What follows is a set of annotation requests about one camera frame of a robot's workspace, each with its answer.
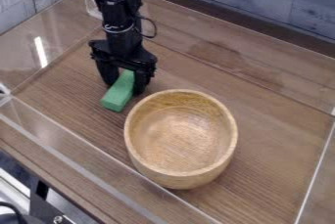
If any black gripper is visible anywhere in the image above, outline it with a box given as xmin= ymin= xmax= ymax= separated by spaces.
xmin=89 ymin=22 xmax=157 ymax=95

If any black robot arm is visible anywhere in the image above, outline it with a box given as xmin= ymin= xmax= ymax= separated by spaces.
xmin=89 ymin=0 xmax=158 ymax=95

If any black table leg bracket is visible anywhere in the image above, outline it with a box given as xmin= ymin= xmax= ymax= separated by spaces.
xmin=28 ymin=179 xmax=77 ymax=224

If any round wooden bowl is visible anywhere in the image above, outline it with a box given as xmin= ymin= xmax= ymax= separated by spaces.
xmin=125 ymin=89 xmax=239 ymax=190

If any clear acrylic corner bracket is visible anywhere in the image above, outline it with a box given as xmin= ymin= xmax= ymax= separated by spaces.
xmin=85 ymin=0 xmax=102 ymax=20

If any black cable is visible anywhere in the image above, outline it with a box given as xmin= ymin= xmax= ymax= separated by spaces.
xmin=0 ymin=201 xmax=28 ymax=224

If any green rectangular block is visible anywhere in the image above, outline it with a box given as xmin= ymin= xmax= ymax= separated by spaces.
xmin=101 ymin=70 xmax=135 ymax=112

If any clear acrylic enclosure wall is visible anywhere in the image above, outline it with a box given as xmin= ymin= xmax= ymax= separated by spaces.
xmin=0 ymin=0 xmax=335 ymax=224

